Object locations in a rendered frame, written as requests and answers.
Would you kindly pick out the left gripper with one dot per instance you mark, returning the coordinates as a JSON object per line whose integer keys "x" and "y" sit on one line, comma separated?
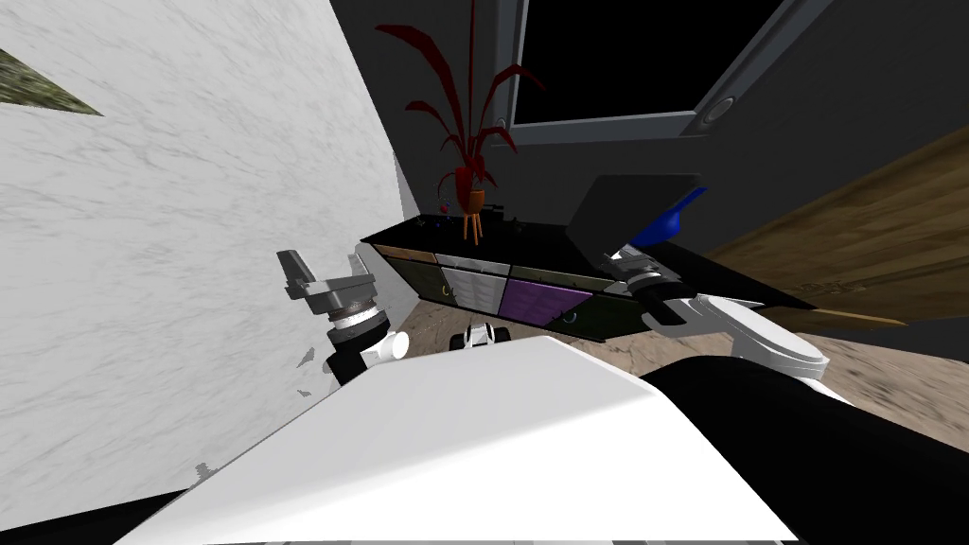
{"x": 337, "y": 292}

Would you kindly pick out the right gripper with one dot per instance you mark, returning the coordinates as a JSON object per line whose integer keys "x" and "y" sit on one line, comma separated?
{"x": 633, "y": 265}

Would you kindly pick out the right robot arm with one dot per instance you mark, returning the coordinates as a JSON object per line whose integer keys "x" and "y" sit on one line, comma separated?
{"x": 833, "y": 454}

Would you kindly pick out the blue curved object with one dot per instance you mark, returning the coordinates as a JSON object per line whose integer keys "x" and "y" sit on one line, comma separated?
{"x": 666, "y": 222}

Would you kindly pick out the black sideboard with coloured drawers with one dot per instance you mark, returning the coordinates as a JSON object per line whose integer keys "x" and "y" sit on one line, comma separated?
{"x": 530, "y": 246}

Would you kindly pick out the red plant in orange pot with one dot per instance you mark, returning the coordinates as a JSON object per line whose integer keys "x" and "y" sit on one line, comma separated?
{"x": 471, "y": 178}

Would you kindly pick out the grey framed dark window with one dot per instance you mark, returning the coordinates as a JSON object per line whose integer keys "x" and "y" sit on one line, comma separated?
{"x": 628, "y": 60}

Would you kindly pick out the brown wooden door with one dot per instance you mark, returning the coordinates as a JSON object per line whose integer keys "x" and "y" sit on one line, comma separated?
{"x": 870, "y": 242}

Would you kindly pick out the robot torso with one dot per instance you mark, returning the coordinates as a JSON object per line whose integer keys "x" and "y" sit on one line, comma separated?
{"x": 484, "y": 454}

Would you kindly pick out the green mottled wall picture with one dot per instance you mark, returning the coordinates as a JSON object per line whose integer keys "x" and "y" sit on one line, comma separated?
{"x": 30, "y": 91}

